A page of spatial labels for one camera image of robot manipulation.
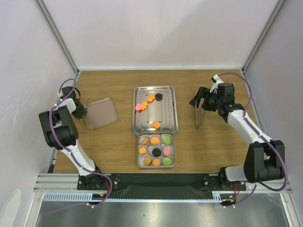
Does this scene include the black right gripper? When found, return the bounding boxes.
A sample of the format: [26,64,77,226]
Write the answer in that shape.
[189,87,222,112]

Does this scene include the metal tongs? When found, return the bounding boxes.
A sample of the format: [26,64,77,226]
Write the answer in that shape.
[195,108,206,130]

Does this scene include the brown tin lid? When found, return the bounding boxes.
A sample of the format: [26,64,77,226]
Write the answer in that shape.
[85,97,119,130]

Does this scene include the green round cookie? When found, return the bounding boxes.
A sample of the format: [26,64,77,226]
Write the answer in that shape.
[163,137,172,145]
[162,157,172,166]

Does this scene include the orange round dotted cookie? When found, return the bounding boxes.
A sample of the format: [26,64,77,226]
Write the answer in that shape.
[150,136,160,145]

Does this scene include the pink round cookie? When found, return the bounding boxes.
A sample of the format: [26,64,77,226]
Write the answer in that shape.
[163,147,171,157]

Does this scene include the black sandwich cookie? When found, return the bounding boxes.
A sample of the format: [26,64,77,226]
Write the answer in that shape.
[152,148,161,157]
[155,93,163,101]

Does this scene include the orange scalloped flower cookie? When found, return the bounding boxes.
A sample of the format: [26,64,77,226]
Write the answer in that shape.
[152,158,161,166]

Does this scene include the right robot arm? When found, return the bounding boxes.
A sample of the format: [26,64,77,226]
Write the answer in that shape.
[190,83,288,190]

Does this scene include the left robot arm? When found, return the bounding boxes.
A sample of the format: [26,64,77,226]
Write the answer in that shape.
[38,86,104,190]

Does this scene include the black sandwich cookie top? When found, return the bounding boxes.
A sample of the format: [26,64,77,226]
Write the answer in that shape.
[155,93,163,101]

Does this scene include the steel baking tray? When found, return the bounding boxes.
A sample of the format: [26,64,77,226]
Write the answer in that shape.
[132,86,178,136]

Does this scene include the orange fish cookie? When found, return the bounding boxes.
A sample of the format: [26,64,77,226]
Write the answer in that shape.
[147,94,155,103]

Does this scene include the orange plain round cookie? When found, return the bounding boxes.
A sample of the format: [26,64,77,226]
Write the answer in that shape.
[151,121,161,129]

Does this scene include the pink cookie at edge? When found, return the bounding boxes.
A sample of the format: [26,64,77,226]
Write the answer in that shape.
[135,103,142,111]

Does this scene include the orange star cookie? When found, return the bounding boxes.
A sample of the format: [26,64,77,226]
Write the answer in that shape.
[141,102,148,111]

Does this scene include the brown cookie tin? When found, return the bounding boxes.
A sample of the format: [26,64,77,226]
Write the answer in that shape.
[137,132,176,169]

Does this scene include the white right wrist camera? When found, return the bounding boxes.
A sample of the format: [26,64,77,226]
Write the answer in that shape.
[210,74,224,94]

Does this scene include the aluminium frame rail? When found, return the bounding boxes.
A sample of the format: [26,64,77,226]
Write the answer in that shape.
[33,173,294,203]

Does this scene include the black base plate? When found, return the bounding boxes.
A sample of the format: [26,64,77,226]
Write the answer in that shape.
[77,173,247,201]

